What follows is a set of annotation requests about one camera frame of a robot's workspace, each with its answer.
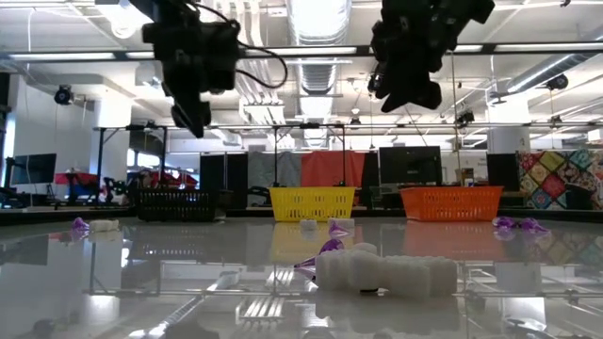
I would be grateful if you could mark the black plastic basket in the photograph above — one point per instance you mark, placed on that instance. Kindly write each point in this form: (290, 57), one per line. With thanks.
(176, 205)

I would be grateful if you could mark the small pieces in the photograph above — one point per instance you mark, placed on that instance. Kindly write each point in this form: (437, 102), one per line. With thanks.
(346, 222)

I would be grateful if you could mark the black metal rig frame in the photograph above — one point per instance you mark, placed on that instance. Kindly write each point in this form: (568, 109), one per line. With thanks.
(100, 165)

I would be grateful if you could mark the yellow plastic basket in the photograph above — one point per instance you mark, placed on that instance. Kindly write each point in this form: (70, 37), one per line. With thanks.
(312, 203)

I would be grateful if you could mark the grey hanging cloth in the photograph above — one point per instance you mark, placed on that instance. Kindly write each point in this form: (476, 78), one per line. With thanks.
(275, 168)

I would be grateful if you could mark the red cover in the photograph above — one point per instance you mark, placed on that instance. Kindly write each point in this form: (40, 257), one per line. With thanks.
(92, 179)
(184, 180)

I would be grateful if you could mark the black office chair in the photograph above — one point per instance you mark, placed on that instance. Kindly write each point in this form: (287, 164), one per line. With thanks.
(578, 198)

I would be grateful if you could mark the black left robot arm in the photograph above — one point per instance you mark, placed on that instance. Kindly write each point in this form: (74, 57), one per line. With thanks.
(165, 9)

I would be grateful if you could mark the orange plastic basket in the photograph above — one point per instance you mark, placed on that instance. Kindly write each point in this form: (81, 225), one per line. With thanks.
(452, 203)

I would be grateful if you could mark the orange hanging cloth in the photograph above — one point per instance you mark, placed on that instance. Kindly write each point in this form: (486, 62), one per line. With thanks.
(332, 168)

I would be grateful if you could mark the black ceiling spotlight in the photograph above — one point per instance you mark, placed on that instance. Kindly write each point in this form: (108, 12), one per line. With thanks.
(558, 82)
(63, 95)
(466, 117)

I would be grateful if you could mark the black partition panel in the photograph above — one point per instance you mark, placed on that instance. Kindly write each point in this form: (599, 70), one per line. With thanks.
(223, 176)

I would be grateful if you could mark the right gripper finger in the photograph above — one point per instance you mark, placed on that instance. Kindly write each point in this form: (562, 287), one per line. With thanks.
(391, 96)
(421, 92)

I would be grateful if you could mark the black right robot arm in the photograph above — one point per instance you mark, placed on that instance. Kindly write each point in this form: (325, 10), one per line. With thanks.
(471, 9)

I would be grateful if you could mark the white ceiling pipes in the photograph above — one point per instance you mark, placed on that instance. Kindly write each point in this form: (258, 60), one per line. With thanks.
(254, 19)

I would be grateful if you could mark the colourful patchwork quilt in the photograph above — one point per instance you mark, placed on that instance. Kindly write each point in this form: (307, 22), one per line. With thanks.
(546, 179)

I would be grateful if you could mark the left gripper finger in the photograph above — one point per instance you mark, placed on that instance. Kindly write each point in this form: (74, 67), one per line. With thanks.
(198, 117)
(179, 113)

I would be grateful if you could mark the black overhead light bar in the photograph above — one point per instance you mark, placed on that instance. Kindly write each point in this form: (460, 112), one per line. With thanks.
(487, 48)

